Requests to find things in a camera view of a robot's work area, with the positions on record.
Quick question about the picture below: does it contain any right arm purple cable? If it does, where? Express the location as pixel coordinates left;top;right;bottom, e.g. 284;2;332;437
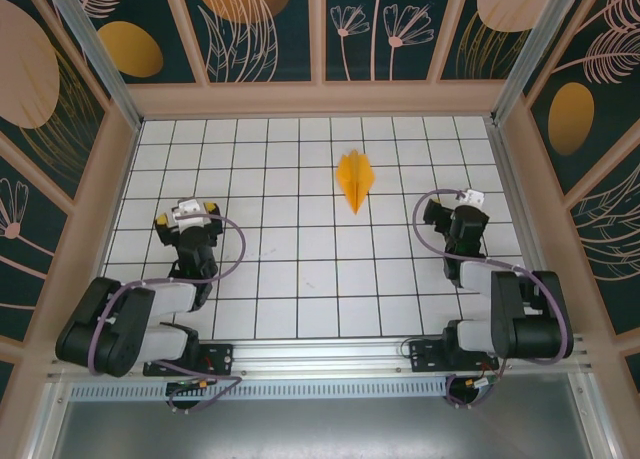
413;188;574;410

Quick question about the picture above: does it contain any small circuit board with connector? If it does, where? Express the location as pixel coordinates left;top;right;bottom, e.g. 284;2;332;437
447;376;501;395
166;377;210;395

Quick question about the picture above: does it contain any aluminium side rail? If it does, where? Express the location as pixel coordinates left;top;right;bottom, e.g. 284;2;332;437
487;118;566;335

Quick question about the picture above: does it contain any grey metal sheet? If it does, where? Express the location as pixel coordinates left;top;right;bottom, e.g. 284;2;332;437
49;398;596;459

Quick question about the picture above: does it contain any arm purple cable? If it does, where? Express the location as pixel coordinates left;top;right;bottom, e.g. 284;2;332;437
88;213;247;415
413;188;574;410

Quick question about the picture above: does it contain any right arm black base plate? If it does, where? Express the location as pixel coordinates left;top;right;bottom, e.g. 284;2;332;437
408;339;501;375

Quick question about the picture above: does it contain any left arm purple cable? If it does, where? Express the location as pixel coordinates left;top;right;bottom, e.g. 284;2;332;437
88;213;247;415

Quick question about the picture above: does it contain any aluminium frame profile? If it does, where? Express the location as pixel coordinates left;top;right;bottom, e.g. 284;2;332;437
569;373;614;459
27;381;71;459

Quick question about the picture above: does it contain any long aluminium mounting rail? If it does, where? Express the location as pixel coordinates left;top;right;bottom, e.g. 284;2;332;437
47;333;594;380

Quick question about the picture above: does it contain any slotted grey cable duct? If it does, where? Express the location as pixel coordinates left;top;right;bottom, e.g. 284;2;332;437
69;381;451;401

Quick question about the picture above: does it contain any aluminium corner post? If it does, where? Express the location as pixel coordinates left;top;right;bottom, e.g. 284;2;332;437
39;0;144;130
492;0;601;125

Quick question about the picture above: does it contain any yellow paper sheet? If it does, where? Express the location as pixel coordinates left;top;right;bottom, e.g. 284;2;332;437
335;149;377;216

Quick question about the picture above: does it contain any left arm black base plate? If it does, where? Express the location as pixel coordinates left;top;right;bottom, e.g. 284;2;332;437
143;342;235;378

